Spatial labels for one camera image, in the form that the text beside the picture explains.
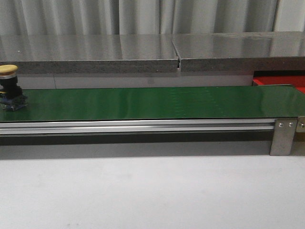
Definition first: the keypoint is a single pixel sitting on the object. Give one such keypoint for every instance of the grey stone countertop right slab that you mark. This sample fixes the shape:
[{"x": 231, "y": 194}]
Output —
[{"x": 247, "y": 51}]

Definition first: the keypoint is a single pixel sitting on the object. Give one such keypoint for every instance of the yellow mushroom push button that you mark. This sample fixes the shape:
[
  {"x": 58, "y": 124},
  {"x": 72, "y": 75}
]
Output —
[{"x": 11, "y": 95}]

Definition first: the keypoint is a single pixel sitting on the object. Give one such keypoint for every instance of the grey stone countertop left slab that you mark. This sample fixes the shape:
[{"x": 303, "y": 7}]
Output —
[{"x": 35, "y": 54}]

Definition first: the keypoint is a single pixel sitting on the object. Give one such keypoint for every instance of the steel conveyor end bracket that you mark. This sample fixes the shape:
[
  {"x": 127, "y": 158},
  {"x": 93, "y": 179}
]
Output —
[{"x": 300, "y": 127}]

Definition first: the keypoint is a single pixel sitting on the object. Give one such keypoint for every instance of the grey stone countertop slab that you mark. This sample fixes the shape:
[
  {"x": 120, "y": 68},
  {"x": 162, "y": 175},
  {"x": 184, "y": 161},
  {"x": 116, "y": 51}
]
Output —
[
  {"x": 35, "y": 54},
  {"x": 247, "y": 51}
]

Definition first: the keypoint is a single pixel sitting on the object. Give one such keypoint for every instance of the aluminium conveyor frame rail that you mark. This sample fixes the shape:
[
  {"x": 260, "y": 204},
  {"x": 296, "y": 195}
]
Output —
[{"x": 134, "y": 126}]

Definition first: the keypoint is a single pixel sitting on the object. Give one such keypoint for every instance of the red plastic tray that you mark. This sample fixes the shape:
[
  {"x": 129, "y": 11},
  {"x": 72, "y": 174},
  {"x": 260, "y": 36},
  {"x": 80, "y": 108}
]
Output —
[{"x": 298, "y": 81}]

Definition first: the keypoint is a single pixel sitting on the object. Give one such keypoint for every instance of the green conveyor belt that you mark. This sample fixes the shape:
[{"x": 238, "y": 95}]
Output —
[{"x": 269, "y": 101}]

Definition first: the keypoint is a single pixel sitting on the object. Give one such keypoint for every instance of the white pleated curtain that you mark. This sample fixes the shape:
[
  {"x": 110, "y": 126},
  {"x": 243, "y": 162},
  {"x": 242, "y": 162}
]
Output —
[{"x": 59, "y": 17}]

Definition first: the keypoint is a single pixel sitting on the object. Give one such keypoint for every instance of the steel conveyor leg bracket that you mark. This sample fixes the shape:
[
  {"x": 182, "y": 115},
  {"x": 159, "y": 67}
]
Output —
[{"x": 284, "y": 132}]

